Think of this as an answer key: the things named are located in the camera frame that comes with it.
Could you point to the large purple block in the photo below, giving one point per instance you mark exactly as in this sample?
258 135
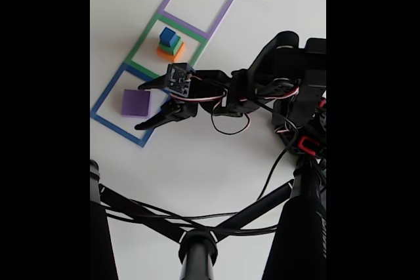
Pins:
135 103

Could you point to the green block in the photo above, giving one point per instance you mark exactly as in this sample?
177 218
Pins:
177 47

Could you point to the small blue block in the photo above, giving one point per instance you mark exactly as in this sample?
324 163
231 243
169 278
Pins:
168 36

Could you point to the orange block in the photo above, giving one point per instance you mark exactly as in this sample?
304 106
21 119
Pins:
180 52

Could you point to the red clamp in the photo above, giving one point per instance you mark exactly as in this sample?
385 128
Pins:
305 145

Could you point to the black tripod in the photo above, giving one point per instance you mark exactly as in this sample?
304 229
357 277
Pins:
197 253

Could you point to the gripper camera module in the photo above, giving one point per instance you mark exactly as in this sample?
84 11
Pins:
180 80

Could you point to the green square frame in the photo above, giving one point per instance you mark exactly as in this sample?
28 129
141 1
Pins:
141 44

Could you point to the blue square frame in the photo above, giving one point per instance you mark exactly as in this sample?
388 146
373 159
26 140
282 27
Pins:
108 94

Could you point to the purple square frame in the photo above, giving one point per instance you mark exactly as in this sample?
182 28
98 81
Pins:
170 2

